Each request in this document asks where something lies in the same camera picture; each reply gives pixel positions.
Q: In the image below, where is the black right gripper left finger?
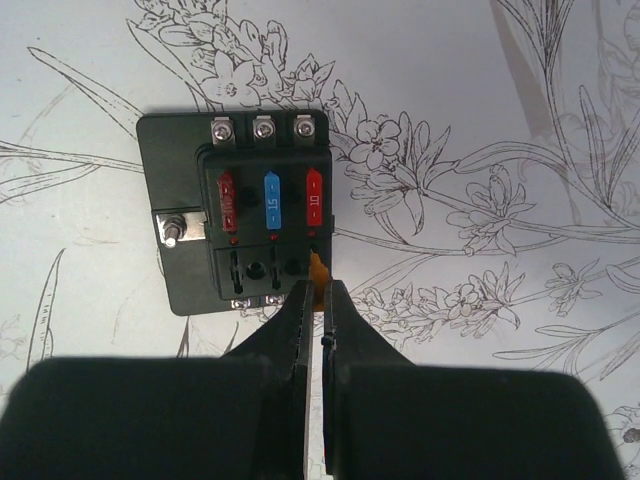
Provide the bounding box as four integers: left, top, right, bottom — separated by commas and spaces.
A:
1, 281, 314, 479

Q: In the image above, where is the blue blade fuse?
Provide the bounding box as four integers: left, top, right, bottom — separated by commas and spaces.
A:
264, 171, 282, 231

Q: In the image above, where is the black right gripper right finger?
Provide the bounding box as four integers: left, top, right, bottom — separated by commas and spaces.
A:
322, 280, 623, 479

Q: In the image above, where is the orange blade fuse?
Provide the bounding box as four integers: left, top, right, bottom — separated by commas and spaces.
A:
309, 252, 330, 312

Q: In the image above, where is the red blade fuse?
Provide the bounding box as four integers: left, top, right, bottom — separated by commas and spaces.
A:
217, 172, 238, 233
306, 168, 323, 227

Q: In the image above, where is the black fuse box base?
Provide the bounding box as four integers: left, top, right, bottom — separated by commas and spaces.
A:
136, 109, 335, 316

